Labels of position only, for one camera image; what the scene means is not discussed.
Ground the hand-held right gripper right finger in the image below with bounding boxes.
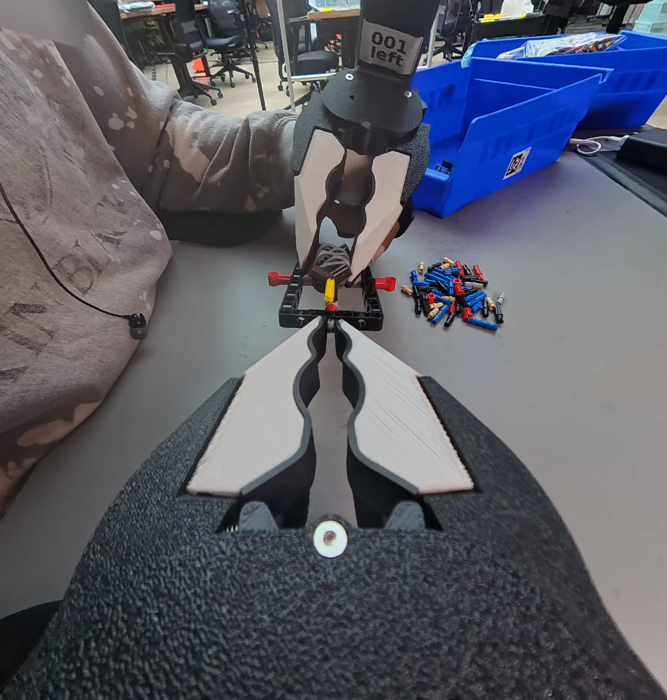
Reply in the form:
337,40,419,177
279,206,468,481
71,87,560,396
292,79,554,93
335,319,476,528

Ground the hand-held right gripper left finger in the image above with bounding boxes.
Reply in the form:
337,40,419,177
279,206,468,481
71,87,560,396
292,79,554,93
186,317,327,517

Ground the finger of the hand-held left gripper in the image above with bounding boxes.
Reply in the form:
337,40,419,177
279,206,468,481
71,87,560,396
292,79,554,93
293,128,346,281
349,155,413,285

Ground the grey gear assembly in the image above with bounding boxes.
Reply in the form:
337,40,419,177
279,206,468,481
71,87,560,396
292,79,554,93
311,242,355,289

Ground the black rectangular brick frame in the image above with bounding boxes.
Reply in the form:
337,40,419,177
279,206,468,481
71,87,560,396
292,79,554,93
279,262,385,332

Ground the person's left forearm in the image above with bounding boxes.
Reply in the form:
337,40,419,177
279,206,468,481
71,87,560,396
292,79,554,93
159,101,299,214

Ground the grey desk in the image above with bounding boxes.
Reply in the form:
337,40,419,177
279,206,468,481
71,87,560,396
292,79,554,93
0,128,667,700

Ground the person's left hand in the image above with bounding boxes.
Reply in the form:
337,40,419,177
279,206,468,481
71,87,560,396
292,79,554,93
373,216,402,258

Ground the black office chair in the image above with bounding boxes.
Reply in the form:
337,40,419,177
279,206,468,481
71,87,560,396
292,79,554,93
207,0,258,88
169,0,225,106
287,0,340,96

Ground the blue plastic bin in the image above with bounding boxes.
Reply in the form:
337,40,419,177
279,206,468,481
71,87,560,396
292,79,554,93
410,55,619,219
470,30,667,132

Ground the large whiteboard on stand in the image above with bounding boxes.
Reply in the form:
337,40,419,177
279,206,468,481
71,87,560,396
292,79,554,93
275,0,297,112

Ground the pile of small connector pins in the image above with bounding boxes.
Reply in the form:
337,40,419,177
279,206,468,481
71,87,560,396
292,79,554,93
401,257,506,331

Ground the small whiteboard on stand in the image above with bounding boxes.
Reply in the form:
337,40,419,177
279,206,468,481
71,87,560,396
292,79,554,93
245,0,268,112

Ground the clear bag of parts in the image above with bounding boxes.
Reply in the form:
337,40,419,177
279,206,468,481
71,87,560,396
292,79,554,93
498,32,628,60

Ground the person's grey hoodie torso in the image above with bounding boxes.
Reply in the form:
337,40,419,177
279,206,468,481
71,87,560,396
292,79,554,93
0,0,181,548

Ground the black power adapter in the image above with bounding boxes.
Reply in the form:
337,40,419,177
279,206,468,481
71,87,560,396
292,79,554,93
618,130,667,177

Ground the black hoodie drawstring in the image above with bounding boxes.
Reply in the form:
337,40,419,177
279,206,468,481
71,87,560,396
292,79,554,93
0,150,148,340

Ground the white string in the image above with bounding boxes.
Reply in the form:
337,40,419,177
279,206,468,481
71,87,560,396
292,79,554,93
570,135,631,157

